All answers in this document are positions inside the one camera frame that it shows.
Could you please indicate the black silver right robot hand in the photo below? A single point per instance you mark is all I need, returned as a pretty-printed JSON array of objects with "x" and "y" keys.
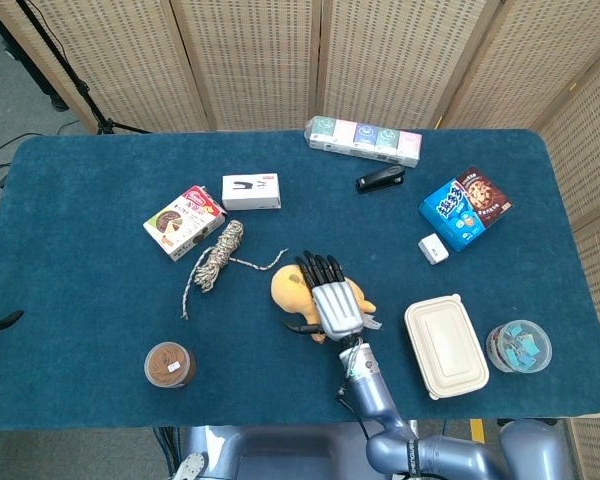
[{"x": 337, "y": 307}]

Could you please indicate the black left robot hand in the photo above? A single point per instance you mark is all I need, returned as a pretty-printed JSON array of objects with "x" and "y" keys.
[{"x": 0, "y": 322}]

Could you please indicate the yellow dinosaur plush toy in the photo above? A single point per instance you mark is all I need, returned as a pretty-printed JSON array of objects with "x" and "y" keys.
[{"x": 287, "y": 290}]

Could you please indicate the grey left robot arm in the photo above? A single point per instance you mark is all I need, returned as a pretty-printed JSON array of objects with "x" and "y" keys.
[{"x": 190, "y": 467}]

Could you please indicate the blue grey right robot arm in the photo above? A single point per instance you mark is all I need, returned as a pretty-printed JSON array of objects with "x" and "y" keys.
[{"x": 375, "y": 400}]

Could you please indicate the blue carpet table cloth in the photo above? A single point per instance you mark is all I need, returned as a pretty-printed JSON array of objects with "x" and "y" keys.
[{"x": 105, "y": 300}]

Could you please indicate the small white box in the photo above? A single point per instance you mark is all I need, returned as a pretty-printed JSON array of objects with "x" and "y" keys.
[{"x": 434, "y": 249}]

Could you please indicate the beige lidded food container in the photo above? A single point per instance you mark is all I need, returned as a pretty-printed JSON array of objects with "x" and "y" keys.
[{"x": 445, "y": 345}]

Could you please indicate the black stapler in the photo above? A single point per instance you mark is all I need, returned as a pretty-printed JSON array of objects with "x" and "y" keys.
[{"x": 380, "y": 179}]

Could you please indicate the white stapler packaging box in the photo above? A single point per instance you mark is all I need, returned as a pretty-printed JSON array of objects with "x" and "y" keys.
[{"x": 252, "y": 192}]

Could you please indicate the blue grey robot torso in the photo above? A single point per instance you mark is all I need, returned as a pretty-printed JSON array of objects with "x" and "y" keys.
[{"x": 280, "y": 452}]

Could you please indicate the blue chocolate cookie box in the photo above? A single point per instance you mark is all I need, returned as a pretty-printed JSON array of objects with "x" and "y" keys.
[{"x": 462, "y": 212}]

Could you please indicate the multipack of pocket tissues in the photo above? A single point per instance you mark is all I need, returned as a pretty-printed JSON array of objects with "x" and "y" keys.
[{"x": 365, "y": 140}]

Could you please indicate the clear jar of rubber bands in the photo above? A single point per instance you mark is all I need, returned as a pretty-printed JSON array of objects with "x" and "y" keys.
[{"x": 169, "y": 365}]

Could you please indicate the white pie snack box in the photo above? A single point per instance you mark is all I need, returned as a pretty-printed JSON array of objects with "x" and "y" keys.
[{"x": 180, "y": 225}]

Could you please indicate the clear jar of binder clips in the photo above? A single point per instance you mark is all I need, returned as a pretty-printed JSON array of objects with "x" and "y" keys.
[{"x": 519, "y": 347}]

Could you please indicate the black tripod stand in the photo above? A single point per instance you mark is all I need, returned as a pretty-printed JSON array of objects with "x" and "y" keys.
[{"x": 55, "y": 55}]

